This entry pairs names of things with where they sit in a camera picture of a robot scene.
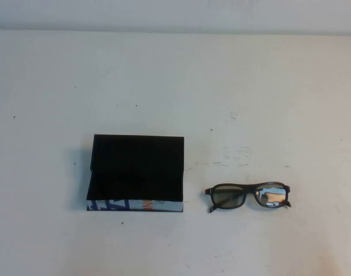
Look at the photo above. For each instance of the black glasses case printed side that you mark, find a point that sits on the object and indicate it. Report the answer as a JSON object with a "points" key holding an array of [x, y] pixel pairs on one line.
{"points": [[135, 161]]}

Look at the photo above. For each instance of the black framed glasses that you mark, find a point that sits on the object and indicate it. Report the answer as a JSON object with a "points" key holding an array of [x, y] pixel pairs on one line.
{"points": [[251, 187]]}

